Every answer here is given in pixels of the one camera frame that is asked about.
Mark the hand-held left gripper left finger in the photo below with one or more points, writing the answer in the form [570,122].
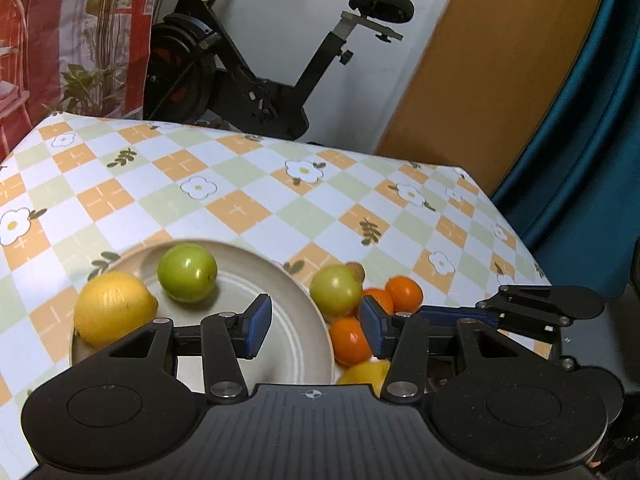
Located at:
[260,325]

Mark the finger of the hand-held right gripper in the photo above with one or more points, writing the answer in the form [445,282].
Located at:
[550,305]

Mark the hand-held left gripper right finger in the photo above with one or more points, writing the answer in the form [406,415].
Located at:
[372,327]

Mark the orange tangerine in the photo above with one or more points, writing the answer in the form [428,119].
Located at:
[350,340]
[404,292]
[381,299]

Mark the white round plate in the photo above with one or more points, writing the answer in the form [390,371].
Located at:
[295,310]

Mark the yellow lemon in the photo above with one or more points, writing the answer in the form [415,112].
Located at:
[115,307]
[365,372]

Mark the green round fruit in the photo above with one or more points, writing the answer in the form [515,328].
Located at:
[335,291]
[187,272]

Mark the small brown longan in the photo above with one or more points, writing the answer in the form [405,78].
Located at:
[357,270]

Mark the checked floral tablecloth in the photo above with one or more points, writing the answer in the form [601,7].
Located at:
[200,220]

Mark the teal curtain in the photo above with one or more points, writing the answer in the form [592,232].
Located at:
[590,135]

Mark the black exercise bike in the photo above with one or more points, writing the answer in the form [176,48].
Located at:
[280,105]

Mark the wooden board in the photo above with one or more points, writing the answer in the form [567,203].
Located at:
[475,85]

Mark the printed room backdrop cloth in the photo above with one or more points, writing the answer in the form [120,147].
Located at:
[50,35]

